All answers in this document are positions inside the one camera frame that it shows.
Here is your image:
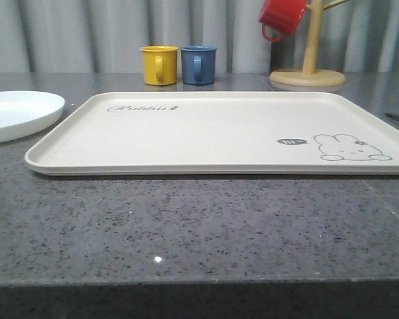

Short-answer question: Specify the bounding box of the white round plate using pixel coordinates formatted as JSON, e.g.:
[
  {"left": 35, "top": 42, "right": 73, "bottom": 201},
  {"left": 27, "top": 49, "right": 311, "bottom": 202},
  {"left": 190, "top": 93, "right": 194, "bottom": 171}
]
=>
[{"left": 0, "top": 90, "right": 65, "bottom": 143}]

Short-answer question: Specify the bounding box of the cream rabbit serving tray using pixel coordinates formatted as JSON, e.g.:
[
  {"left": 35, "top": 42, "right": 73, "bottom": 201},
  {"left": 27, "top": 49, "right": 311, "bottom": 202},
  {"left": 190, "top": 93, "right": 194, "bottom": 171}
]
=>
[{"left": 25, "top": 92, "right": 399, "bottom": 175}]

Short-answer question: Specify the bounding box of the blue mug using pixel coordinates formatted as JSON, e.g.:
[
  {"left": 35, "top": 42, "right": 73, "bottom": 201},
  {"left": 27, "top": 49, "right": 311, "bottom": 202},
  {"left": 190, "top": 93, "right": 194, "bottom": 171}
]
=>
[{"left": 180, "top": 46, "right": 217, "bottom": 85}]

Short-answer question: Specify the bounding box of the yellow mug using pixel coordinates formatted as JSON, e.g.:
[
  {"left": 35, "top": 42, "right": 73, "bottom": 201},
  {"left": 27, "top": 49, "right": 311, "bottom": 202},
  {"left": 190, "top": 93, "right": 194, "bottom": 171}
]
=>
[{"left": 140, "top": 45, "right": 178, "bottom": 86}]

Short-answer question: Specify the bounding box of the wooden mug tree stand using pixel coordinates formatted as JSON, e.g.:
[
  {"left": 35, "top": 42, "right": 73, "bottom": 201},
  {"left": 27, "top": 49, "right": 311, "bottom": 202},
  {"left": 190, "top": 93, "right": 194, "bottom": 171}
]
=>
[{"left": 269, "top": 0, "right": 348, "bottom": 87}]

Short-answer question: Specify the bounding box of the red mug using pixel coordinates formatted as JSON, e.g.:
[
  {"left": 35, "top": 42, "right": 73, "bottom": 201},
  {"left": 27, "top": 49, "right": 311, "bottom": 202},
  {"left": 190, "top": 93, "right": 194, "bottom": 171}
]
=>
[{"left": 259, "top": 0, "right": 307, "bottom": 42}]

